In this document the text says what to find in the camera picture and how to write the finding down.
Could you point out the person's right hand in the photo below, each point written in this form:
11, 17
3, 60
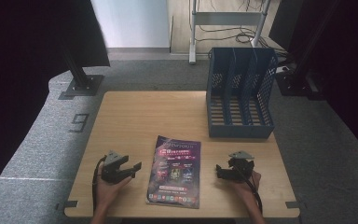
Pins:
250, 189

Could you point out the white metal stand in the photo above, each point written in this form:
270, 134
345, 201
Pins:
227, 18

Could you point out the black metal stand with base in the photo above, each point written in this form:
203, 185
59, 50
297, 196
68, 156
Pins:
295, 82
80, 82

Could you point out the grey table bracket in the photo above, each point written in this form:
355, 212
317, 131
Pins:
68, 204
294, 204

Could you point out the blue plastic file rack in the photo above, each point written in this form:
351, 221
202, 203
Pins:
240, 99

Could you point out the white power strip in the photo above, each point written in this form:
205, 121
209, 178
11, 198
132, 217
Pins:
284, 68

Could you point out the dark curtain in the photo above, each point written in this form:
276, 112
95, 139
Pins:
21, 62
348, 77

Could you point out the purple magazine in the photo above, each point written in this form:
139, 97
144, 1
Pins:
175, 172

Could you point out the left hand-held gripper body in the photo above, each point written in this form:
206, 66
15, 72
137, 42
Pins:
112, 172

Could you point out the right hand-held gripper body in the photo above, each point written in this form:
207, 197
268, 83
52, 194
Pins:
240, 169

